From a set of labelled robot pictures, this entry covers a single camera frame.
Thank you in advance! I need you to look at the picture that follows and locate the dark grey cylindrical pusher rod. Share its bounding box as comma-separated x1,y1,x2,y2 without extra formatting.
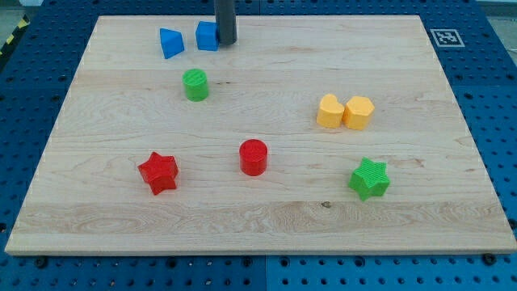
214,0,237,45

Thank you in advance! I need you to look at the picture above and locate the blue cube block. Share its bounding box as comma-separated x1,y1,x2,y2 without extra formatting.
195,21,219,51

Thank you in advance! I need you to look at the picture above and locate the blue triangle block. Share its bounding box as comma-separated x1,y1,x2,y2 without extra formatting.
159,27,185,59

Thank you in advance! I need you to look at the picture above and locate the green cylinder block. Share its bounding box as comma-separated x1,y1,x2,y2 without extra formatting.
182,69,209,102

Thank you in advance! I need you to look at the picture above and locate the red cylinder block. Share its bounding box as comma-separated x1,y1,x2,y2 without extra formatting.
239,139,268,176

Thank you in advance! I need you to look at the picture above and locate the yellow heart block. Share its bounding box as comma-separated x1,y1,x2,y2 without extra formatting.
316,94,345,129

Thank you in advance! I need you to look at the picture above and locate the light wooden board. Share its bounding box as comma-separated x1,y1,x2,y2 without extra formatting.
6,15,516,256

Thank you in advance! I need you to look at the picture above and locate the yellow hexagon block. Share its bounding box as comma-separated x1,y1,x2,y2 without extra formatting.
343,96,375,130

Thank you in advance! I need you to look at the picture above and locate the red star block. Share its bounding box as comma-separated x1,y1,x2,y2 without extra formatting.
137,152,179,196

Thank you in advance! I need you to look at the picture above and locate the green star block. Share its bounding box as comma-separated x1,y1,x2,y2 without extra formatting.
348,157,390,201

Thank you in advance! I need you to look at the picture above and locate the white fiducial marker tag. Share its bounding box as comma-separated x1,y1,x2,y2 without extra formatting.
431,28,464,48

